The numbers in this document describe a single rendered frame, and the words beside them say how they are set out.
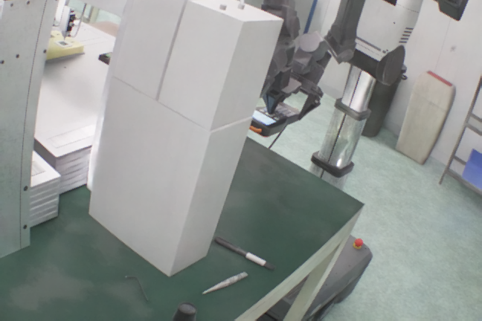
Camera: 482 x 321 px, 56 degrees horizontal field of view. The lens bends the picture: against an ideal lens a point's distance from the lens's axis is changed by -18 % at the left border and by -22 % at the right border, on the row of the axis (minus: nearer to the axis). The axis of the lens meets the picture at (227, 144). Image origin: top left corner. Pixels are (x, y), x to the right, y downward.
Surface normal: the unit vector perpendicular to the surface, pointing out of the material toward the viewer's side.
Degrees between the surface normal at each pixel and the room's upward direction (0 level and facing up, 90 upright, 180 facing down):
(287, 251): 0
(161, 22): 90
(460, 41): 90
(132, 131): 90
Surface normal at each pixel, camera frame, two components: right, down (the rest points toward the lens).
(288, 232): 0.27, -0.86
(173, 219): -0.55, 0.23
